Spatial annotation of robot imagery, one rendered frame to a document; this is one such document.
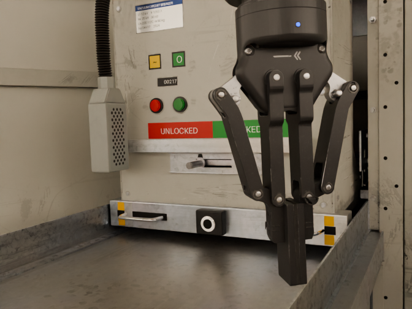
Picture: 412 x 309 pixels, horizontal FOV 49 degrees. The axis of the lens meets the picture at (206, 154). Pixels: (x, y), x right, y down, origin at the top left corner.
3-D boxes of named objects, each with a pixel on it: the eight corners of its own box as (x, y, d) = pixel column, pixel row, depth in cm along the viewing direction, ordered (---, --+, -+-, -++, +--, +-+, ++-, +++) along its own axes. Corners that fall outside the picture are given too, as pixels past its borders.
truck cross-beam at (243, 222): (347, 248, 81) (347, 215, 81) (110, 225, 106) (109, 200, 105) (352, 241, 86) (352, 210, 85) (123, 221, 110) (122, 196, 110)
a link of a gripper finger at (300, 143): (279, 74, 40) (294, 73, 40) (288, 198, 41) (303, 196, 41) (296, 68, 36) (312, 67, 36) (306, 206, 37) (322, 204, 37)
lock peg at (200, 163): (193, 171, 89) (192, 151, 89) (184, 171, 90) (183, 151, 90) (207, 167, 95) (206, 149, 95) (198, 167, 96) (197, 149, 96)
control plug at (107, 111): (109, 173, 92) (104, 87, 91) (91, 172, 94) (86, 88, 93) (132, 168, 99) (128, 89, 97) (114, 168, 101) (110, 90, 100)
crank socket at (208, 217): (221, 236, 90) (220, 212, 89) (194, 234, 92) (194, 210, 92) (226, 233, 92) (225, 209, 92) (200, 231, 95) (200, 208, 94)
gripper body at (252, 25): (308, 11, 42) (312, 111, 43) (220, 13, 40) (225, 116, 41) (348, -12, 34) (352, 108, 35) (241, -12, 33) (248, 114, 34)
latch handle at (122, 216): (154, 222, 95) (154, 219, 95) (114, 219, 100) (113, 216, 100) (168, 217, 100) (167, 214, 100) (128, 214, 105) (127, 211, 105)
